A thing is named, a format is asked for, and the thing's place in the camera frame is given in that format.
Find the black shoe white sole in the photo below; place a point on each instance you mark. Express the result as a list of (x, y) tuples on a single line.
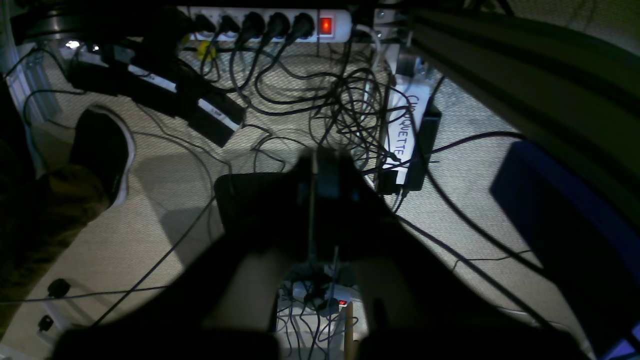
[(104, 144)]

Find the black power adapter bricks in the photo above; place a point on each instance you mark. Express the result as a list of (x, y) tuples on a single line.
[(172, 88)]

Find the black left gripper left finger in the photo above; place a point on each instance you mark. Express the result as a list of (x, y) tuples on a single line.
[(222, 305)]

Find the white power strip red switch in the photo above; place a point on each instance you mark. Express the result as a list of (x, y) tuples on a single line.
[(229, 24)]

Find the black box with white label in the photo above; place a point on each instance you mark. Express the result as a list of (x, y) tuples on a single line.
[(408, 136)]

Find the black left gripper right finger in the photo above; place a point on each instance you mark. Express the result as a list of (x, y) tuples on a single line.
[(416, 308)]

